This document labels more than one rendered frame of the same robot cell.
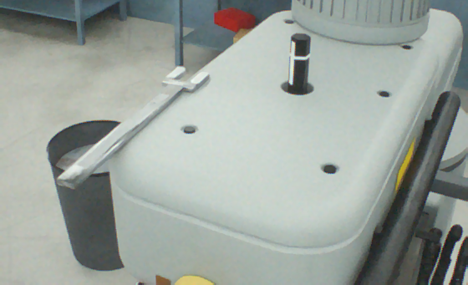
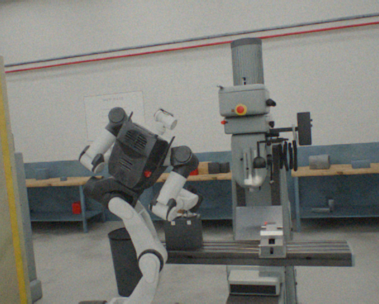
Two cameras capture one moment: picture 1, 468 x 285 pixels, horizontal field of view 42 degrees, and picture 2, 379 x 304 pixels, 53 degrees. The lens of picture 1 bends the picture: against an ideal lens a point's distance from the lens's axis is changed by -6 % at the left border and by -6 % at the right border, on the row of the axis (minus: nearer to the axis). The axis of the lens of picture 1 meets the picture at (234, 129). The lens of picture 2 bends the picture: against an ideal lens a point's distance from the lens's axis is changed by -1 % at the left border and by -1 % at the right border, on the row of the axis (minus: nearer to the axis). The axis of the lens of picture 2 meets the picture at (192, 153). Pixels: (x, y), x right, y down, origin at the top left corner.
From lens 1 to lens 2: 1.75 m
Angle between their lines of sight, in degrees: 28
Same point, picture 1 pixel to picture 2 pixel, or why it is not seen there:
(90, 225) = (132, 268)
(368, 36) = not seen: hidden behind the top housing
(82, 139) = (119, 236)
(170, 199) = (233, 89)
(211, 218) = (242, 89)
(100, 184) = not seen: hidden behind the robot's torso
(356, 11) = (250, 82)
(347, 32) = not seen: hidden behind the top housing
